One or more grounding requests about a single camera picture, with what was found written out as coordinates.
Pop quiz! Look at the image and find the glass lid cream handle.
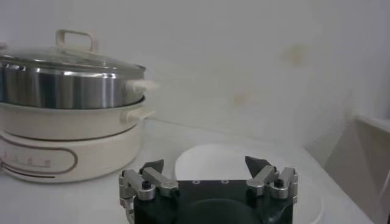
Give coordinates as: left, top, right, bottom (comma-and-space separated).
0, 29, 147, 77

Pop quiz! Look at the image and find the white round plate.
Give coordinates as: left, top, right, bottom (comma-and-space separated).
174, 142, 324, 224

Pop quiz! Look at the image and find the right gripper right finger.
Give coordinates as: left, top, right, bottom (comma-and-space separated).
244, 155, 299, 204

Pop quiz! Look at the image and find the stainless steel steamer basket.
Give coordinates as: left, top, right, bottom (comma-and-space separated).
0, 62, 159, 110

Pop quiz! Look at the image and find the white side table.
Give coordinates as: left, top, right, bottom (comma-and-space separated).
304, 114, 390, 224

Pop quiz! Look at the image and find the cream electric cooker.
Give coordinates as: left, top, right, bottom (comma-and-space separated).
0, 97, 156, 184

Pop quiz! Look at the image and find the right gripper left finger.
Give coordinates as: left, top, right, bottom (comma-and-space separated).
118, 159, 180, 215

